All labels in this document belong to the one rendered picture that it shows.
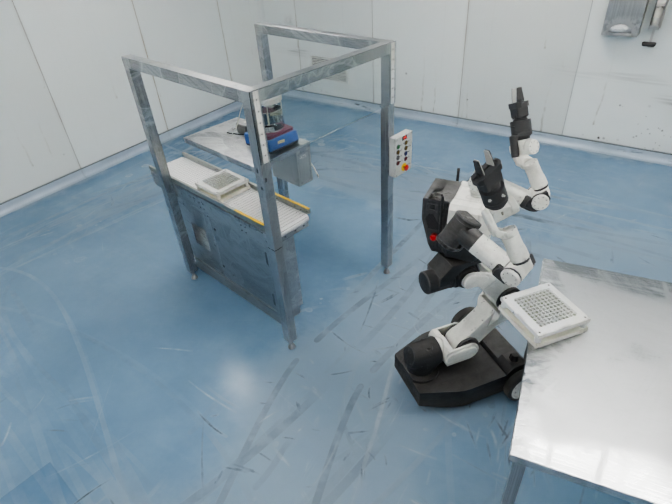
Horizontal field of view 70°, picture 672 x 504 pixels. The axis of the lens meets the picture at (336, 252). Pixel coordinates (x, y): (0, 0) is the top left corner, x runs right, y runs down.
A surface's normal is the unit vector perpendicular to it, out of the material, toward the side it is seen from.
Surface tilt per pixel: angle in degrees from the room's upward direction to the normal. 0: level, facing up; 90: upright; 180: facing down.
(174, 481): 0
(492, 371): 0
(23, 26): 90
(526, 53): 90
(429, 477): 0
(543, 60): 90
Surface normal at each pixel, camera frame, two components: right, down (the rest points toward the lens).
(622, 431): -0.06, -0.80
